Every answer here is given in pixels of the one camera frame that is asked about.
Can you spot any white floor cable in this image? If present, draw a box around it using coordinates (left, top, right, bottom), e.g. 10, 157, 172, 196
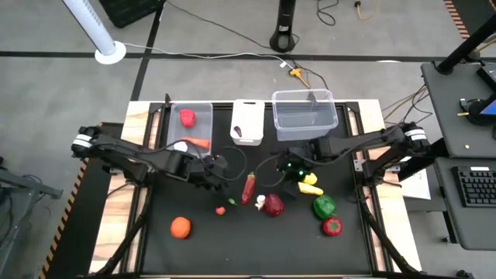
122, 41, 294, 71

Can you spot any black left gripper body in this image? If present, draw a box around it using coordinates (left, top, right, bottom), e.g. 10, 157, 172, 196
188, 154, 230, 191

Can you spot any dark laptop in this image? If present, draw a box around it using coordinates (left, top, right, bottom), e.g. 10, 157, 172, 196
476, 63, 496, 93

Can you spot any black floor stand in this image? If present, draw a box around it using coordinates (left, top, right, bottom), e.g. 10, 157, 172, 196
269, 0, 299, 54

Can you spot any black aluminium table frame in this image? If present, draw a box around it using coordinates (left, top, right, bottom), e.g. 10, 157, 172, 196
119, 92, 423, 279

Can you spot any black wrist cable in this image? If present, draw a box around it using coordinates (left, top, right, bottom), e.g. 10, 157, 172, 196
253, 153, 288, 188
211, 146, 248, 182

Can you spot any beige cable with plug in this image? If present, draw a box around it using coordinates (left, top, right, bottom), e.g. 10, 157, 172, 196
353, 0, 383, 22

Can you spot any clear plastic bin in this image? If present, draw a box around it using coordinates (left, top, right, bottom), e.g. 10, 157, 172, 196
270, 88, 339, 142

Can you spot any long black floor cable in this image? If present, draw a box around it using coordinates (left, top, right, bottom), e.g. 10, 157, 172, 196
165, 0, 273, 50

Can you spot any black slanted pole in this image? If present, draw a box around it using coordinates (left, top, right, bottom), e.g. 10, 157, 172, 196
436, 13, 496, 76

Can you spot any red tomato with green stem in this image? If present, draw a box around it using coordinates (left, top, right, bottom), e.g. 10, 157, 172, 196
322, 216, 343, 237

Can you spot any grey desk top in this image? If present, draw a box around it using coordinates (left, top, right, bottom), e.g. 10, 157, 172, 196
420, 60, 496, 159
433, 157, 496, 251

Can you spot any looped black cable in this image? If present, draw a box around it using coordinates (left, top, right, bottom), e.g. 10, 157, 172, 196
315, 0, 341, 27

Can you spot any grey metal stand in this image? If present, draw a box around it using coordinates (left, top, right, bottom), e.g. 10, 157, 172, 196
0, 154, 64, 249

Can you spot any black crate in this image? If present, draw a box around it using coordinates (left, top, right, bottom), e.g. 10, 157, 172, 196
98, 0, 167, 29

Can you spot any red bell pepper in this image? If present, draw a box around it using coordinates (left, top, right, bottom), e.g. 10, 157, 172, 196
179, 108, 197, 129

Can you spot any black keyboard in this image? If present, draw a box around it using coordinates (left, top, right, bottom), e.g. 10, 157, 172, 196
456, 166, 496, 208

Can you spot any white tower fan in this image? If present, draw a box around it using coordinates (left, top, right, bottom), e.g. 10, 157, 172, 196
61, 0, 128, 66

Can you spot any white paper sheet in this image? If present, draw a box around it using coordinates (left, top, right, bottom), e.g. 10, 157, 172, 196
401, 157, 432, 201

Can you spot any white plastic basket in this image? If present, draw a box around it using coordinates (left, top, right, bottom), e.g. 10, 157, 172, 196
229, 98, 267, 147

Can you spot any red chili pepper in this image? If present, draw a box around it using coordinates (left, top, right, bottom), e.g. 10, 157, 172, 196
241, 171, 257, 205

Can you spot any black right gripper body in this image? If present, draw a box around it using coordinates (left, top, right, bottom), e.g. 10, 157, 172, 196
277, 146, 315, 183

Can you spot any yellow plug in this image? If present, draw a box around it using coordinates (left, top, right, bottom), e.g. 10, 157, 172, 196
289, 67, 311, 89

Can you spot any orange fruit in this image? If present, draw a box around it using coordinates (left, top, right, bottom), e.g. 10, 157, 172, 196
170, 216, 192, 239

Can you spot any black floor cable bundle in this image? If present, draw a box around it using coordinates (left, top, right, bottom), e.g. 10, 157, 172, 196
381, 83, 435, 127

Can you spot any orange carrot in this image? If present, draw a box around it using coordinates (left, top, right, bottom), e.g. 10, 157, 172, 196
180, 136, 212, 150

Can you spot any black table mat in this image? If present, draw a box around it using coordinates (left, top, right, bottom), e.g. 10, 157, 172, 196
141, 104, 373, 276

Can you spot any black hazard-striped floor mat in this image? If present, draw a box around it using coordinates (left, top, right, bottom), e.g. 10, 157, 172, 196
38, 122, 125, 279
443, 0, 496, 40

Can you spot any black monitor stand base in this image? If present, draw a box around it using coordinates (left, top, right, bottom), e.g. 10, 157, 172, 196
459, 98, 496, 127

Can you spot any frosted plastic bin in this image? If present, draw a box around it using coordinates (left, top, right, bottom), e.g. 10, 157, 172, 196
165, 102, 214, 158

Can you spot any green bell pepper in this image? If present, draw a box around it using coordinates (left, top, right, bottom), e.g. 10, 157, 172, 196
312, 194, 336, 221

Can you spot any black braided cable sleeve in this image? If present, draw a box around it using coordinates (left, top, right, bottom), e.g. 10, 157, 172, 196
95, 181, 154, 277
356, 181, 422, 277

